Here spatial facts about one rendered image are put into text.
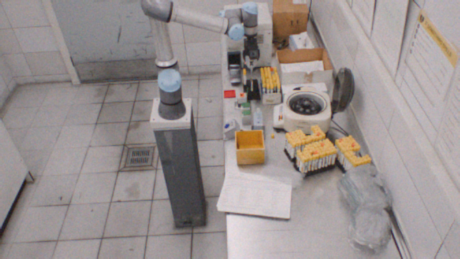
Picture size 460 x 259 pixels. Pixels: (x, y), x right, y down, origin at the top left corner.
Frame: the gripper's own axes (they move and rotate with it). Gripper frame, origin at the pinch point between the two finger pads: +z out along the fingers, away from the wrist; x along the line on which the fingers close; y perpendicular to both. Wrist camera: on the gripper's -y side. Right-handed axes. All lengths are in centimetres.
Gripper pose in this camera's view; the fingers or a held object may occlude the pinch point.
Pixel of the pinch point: (251, 67)
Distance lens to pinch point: 223.7
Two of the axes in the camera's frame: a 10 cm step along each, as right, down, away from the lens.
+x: -10.0, 0.6, 0.2
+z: 0.6, 7.5, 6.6
